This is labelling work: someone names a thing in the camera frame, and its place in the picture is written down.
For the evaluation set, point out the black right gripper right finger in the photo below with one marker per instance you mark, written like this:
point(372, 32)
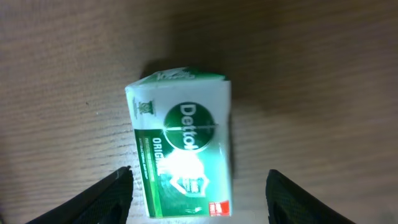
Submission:
point(288, 203)

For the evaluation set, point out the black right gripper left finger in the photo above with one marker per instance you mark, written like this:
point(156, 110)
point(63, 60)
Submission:
point(107, 201)

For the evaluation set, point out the green Dettol soap bar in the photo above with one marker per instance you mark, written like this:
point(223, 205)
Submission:
point(180, 120)

